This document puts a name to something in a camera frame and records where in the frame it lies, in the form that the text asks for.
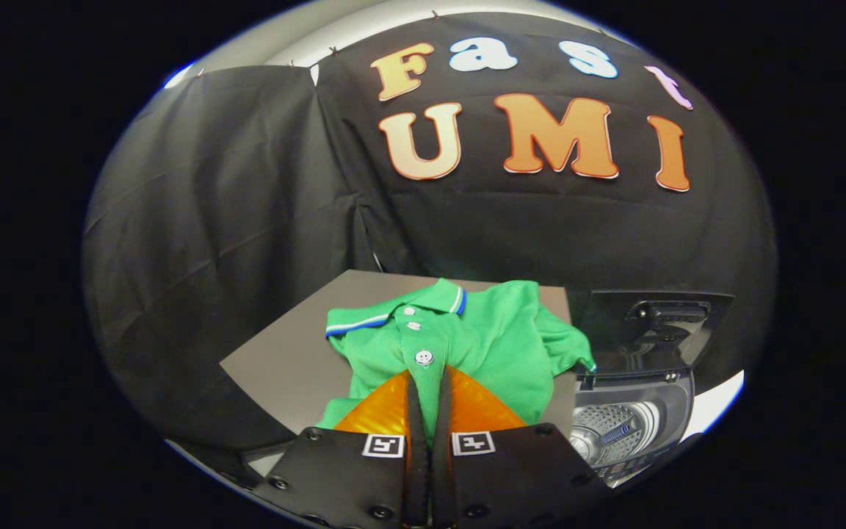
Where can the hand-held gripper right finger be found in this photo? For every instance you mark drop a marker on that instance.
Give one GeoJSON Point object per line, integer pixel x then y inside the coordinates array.
{"type": "Point", "coordinates": [518, 477]}

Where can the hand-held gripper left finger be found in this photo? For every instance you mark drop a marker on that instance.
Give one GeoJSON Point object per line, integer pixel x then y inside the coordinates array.
{"type": "Point", "coordinates": [342, 477]}

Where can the green polo shirt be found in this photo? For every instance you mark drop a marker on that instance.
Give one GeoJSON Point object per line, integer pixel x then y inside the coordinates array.
{"type": "Point", "coordinates": [496, 345]}

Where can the grey washing machine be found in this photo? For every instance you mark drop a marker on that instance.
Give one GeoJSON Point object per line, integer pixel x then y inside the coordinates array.
{"type": "Point", "coordinates": [651, 419]}

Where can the dark washing machine lid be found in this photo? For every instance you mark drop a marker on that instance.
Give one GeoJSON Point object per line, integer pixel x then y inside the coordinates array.
{"type": "Point", "coordinates": [614, 338]}

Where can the grey side table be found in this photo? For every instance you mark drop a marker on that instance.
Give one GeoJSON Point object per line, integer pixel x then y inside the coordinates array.
{"type": "Point", "coordinates": [291, 360]}

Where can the white board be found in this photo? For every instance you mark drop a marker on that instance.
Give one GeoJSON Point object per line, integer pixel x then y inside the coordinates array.
{"type": "Point", "coordinates": [717, 404]}

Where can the row of small backdrop clips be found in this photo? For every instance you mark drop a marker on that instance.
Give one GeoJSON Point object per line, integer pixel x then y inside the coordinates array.
{"type": "Point", "coordinates": [333, 51]}

